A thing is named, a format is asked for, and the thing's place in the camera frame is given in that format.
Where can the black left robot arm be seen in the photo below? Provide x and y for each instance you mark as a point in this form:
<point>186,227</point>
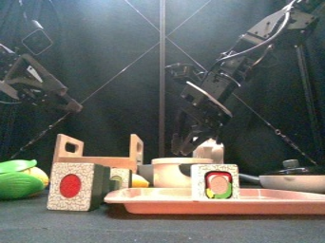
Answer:
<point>6,38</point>

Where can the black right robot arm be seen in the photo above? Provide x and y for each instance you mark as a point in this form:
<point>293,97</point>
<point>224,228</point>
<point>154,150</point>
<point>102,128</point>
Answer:
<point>270,24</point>

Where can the sushi block with colourful centre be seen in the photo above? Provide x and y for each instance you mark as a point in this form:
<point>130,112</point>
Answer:
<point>217,183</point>

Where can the small green-centre sushi block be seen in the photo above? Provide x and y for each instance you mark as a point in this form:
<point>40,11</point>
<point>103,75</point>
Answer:
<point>122,177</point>

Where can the large red-centre sushi block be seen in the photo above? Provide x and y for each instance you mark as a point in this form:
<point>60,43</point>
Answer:
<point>71,186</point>

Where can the white toy bottle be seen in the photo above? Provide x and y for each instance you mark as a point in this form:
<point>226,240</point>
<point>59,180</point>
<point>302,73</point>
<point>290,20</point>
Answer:
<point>212,152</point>

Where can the cream toy pot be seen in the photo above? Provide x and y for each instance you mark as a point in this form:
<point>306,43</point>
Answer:
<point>169,174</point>

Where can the grey toy cup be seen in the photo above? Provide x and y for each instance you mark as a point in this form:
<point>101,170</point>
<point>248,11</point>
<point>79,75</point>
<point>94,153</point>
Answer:
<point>145,173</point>

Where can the yellow toy fruit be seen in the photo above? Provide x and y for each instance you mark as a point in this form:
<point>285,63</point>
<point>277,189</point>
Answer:
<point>139,182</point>

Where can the wooden toy rack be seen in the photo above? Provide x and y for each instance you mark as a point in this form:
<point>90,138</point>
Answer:
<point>102,160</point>

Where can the black stand leg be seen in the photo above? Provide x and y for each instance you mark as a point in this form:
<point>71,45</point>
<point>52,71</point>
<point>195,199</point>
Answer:
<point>305,95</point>

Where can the pink plastic tray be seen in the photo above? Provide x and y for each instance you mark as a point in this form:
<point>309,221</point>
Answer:
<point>254,202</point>

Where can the black pan lid with knob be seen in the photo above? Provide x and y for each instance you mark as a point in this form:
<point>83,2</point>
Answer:
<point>296,170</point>

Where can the grey toy frying pan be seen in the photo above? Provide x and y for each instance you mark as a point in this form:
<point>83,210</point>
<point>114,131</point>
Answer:
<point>296,183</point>

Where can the green and yellow toy corn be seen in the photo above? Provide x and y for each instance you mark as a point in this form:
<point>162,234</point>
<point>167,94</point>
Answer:
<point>19,185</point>

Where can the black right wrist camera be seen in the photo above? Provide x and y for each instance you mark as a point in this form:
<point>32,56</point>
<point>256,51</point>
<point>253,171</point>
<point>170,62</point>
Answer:
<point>182,72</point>

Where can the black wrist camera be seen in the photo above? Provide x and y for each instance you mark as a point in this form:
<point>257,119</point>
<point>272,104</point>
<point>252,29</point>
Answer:
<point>38,41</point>
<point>182,72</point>

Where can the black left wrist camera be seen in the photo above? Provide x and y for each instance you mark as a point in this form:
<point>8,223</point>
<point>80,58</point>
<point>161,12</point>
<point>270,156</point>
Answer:
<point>38,41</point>

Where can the vertical metal frame pole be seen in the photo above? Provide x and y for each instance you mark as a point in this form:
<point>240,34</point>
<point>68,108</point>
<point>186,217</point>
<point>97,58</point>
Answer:
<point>162,95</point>

